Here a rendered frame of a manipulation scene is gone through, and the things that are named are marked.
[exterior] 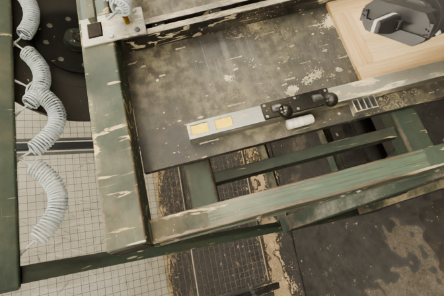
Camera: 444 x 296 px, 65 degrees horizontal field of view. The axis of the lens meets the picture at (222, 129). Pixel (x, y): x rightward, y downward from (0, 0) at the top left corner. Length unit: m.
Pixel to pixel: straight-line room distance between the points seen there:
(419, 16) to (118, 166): 0.73
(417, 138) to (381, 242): 1.58
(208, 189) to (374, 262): 1.90
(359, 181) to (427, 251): 1.58
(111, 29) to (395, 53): 0.87
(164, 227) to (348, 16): 0.86
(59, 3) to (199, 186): 1.22
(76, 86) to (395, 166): 1.27
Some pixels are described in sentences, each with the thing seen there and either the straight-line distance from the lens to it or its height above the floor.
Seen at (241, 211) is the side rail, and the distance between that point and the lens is 0.92.
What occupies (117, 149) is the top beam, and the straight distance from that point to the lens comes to 0.96.
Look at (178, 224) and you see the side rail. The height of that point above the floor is 1.77.
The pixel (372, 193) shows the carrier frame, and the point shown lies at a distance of 1.67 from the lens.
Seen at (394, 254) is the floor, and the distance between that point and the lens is 2.65.
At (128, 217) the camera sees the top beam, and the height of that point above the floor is 1.89.
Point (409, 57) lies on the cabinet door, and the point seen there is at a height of 1.09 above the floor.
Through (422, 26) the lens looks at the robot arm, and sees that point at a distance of 0.67.
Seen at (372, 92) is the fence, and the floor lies 1.24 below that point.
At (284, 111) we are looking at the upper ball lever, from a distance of 0.89.
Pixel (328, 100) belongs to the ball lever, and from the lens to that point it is 0.92.
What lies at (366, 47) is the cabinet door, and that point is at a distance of 1.20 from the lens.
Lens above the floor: 2.15
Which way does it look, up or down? 33 degrees down
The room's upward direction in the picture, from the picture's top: 91 degrees counter-clockwise
